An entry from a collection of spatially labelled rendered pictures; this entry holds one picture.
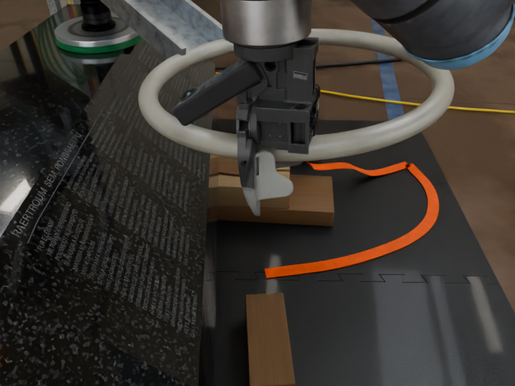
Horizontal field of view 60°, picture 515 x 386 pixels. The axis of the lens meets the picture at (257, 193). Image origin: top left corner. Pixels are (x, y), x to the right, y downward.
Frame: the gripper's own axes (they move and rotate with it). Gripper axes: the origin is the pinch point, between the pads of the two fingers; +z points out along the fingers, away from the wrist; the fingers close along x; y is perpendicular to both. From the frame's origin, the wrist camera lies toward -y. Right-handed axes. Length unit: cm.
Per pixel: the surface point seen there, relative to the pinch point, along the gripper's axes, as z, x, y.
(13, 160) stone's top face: 1.4, 3.0, -41.3
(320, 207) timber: 76, 97, -4
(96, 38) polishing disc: -4, 48, -52
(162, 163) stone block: 14.4, 25.8, -28.2
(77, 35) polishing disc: -4, 49, -58
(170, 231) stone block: 19.4, 10.9, -20.7
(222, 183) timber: 63, 89, -41
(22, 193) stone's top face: 2.2, -3.8, -34.5
